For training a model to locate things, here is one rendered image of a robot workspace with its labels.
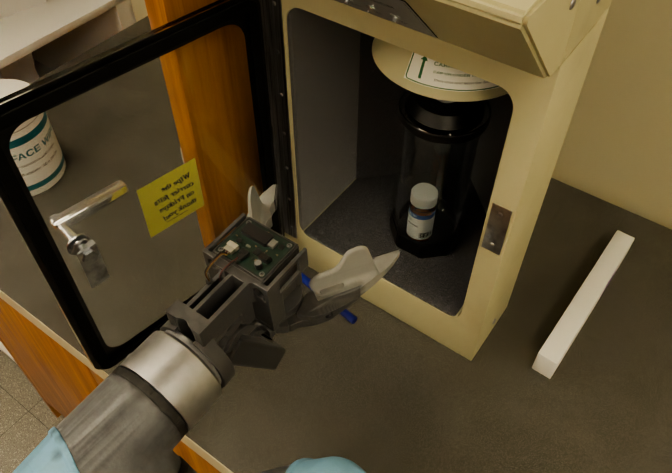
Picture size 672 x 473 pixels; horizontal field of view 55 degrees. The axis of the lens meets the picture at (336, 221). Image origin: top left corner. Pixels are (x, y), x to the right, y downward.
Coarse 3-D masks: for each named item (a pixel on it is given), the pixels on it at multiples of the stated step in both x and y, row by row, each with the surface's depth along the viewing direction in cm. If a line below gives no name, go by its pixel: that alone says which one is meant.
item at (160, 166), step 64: (192, 64) 64; (64, 128) 58; (128, 128) 63; (192, 128) 69; (64, 192) 62; (128, 192) 67; (192, 192) 75; (64, 256) 66; (128, 256) 73; (192, 256) 81; (128, 320) 79
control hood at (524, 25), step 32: (416, 0) 45; (448, 0) 42; (480, 0) 40; (512, 0) 40; (544, 0) 40; (576, 0) 47; (448, 32) 50; (480, 32) 45; (512, 32) 41; (544, 32) 44; (512, 64) 51; (544, 64) 48
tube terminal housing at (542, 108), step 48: (288, 0) 66; (432, 48) 59; (576, 48) 54; (288, 96) 76; (528, 96) 56; (576, 96) 64; (528, 144) 59; (528, 192) 66; (480, 240) 71; (528, 240) 81; (384, 288) 89; (480, 288) 76; (432, 336) 89; (480, 336) 84
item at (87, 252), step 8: (80, 240) 66; (80, 248) 66; (88, 248) 65; (96, 248) 66; (80, 256) 65; (88, 256) 66; (96, 256) 66; (88, 264) 67; (96, 264) 68; (104, 264) 68; (88, 272) 67; (96, 272) 68; (104, 272) 69; (88, 280) 68; (96, 280) 69; (104, 280) 70
